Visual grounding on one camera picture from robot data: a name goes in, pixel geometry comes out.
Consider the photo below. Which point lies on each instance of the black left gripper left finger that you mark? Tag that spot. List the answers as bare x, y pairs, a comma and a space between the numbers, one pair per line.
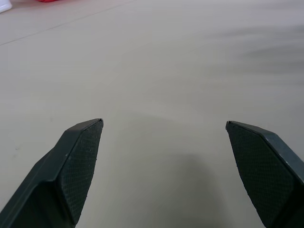
59, 175

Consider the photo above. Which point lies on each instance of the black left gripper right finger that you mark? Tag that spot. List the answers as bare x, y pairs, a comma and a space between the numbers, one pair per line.
266, 175

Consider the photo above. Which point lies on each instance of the red object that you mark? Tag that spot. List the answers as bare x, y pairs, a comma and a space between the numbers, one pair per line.
48, 1

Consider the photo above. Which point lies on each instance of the white object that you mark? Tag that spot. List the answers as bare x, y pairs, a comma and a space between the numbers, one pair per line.
4, 5

